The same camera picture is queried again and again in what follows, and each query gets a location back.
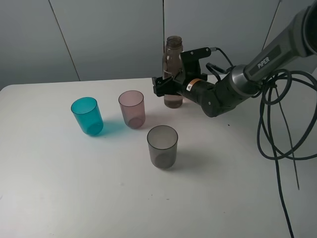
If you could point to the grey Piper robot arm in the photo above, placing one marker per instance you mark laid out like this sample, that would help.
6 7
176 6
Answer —
298 39

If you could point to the grey translucent plastic cup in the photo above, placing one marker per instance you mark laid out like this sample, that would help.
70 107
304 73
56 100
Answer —
162 142

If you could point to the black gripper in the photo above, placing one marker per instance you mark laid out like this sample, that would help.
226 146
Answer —
191 87

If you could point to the brown translucent water bottle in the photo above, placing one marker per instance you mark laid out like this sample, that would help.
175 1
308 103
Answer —
172 64

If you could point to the teal translucent plastic cup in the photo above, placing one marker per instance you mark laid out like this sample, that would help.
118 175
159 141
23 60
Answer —
88 116

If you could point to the pink translucent plastic cup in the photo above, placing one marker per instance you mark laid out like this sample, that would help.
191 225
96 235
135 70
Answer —
132 108

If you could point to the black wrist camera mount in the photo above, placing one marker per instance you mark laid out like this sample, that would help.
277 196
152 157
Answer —
190 63

